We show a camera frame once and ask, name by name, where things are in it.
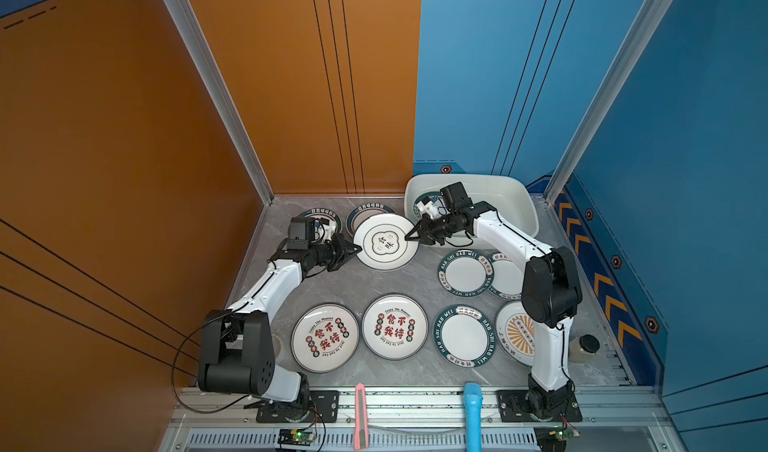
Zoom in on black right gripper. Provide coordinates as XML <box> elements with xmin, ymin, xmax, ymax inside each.
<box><xmin>403</xmin><ymin>214</ymin><xmax>458</xmax><ymax>246</ymax></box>

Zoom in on white plate green flower outline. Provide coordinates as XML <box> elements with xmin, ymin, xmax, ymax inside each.
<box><xmin>353</xmin><ymin>214</ymin><xmax>419</xmax><ymax>271</ymax></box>

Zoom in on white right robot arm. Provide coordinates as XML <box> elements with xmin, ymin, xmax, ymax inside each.
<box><xmin>405</xmin><ymin>202</ymin><xmax>583</xmax><ymax>421</ymax></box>

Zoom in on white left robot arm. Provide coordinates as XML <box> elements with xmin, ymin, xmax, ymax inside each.
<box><xmin>197</xmin><ymin>233</ymin><xmax>362</xmax><ymax>420</ymax></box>

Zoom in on white plastic bin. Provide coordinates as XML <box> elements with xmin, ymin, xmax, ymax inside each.
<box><xmin>404</xmin><ymin>174</ymin><xmax>539</xmax><ymax>237</ymax></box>

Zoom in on green lettered rim plate upper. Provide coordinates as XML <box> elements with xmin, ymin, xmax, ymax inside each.
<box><xmin>437</xmin><ymin>249</ymin><xmax>494</xmax><ymax>298</ymax></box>

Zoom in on white plate red characters left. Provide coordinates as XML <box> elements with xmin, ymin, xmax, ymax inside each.
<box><xmin>291</xmin><ymin>303</ymin><xmax>360</xmax><ymax>374</ymax></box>

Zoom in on white plate red characters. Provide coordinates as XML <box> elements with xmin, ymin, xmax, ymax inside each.
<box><xmin>291</xmin><ymin>303</ymin><xmax>360</xmax><ymax>374</ymax></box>
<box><xmin>361</xmin><ymin>294</ymin><xmax>429</xmax><ymax>361</ymax></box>

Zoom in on white plate red characters right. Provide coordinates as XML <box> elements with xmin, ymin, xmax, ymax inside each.
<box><xmin>361</xmin><ymin>294</ymin><xmax>429</xmax><ymax>361</ymax></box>

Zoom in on green lettered rim plate upper-right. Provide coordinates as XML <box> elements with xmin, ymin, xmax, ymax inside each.
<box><xmin>487</xmin><ymin>253</ymin><xmax>524</xmax><ymax>301</ymax></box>

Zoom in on green lettered rim plate lower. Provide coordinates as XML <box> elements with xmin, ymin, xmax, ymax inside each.
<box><xmin>432</xmin><ymin>305</ymin><xmax>497</xmax><ymax>368</ymax></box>

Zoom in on orange sunburst plate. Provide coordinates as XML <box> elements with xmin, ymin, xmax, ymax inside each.
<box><xmin>495</xmin><ymin>301</ymin><xmax>535</xmax><ymax>367</ymax></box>

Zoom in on pink utility knife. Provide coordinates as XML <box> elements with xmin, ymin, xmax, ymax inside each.
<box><xmin>353</xmin><ymin>383</ymin><xmax>369</xmax><ymax>451</ymax></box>

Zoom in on green circuit board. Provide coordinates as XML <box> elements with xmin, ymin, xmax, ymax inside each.
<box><xmin>276</xmin><ymin>429</ymin><xmax>319</xmax><ymax>451</ymax></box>

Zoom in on small jar black lid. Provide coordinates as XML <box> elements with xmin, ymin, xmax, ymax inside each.
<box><xmin>568</xmin><ymin>334</ymin><xmax>601</xmax><ymax>363</ymax></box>

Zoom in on right small circuit board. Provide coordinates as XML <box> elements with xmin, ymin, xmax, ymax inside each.
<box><xmin>549</xmin><ymin>423</ymin><xmax>581</xmax><ymax>443</ymax></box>

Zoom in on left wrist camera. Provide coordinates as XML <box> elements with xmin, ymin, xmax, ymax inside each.
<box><xmin>287</xmin><ymin>216</ymin><xmax>325</xmax><ymax>251</ymax></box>

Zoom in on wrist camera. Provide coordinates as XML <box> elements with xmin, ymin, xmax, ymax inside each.
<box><xmin>440</xmin><ymin>182</ymin><xmax>473</xmax><ymax>214</ymax></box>
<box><xmin>287</xmin><ymin>216</ymin><xmax>325</xmax><ymax>251</ymax></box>

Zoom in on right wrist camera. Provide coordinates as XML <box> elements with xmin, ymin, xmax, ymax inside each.
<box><xmin>440</xmin><ymin>182</ymin><xmax>473</xmax><ymax>214</ymax></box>

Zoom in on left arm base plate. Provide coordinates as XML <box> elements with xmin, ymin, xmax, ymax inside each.
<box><xmin>256</xmin><ymin>390</ymin><xmax>340</xmax><ymax>424</ymax></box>

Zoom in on blue handle tool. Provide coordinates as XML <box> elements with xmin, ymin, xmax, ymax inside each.
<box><xmin>463</xmin><ymin>383</ymin><xmax>483</xmax><ymax>452</ymax></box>

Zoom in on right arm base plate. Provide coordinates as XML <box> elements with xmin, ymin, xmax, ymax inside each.
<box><xmin>496</xmin><ymin>388</ymin><xmax>583</xmax><ymax>423</ymax></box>

